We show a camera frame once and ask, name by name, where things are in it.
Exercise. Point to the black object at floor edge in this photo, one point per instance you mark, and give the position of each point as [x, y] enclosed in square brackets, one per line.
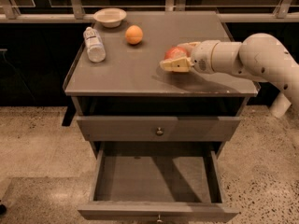
[3, 209]

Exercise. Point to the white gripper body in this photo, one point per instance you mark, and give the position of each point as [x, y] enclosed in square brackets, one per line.
[201, 57]

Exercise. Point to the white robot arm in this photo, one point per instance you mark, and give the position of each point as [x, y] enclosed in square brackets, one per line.
[260, 57]

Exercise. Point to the clear plastic water bottle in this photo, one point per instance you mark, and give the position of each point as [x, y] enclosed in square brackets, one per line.
[94, 45]

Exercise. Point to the red apple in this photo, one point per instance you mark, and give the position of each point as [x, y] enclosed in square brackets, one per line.
[176, 52]

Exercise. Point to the brass middle drawer knob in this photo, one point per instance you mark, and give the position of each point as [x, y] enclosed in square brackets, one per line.
[159, 220]

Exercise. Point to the orange fruit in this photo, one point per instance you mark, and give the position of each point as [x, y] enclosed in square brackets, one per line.
[134, 35]

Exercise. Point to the grey wooden drawer cabinet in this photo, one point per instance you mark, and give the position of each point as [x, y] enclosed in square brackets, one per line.
[130, 81]

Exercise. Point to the grey top drawer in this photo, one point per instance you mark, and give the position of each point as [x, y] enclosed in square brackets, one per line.
[143, 128]

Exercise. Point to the brass top drawer knob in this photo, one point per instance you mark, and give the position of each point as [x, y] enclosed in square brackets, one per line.
[159, 131]

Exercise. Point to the white bowl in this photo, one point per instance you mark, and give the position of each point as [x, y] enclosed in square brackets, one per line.
[110, 17]

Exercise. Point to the metal window railing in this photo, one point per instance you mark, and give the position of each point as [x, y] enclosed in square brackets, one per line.
[63, 11]

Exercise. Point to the open grey middle drawer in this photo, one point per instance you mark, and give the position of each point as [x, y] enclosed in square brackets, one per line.
[141, 180]

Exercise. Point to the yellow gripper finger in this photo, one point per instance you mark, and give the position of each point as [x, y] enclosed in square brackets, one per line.
[179, 65]
[186, 48]

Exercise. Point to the brass drawer knob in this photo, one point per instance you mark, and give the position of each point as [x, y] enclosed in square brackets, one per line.
[159, 220]
[159, 131]

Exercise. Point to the white pipe post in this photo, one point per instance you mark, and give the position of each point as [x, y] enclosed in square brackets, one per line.
[280, 106]

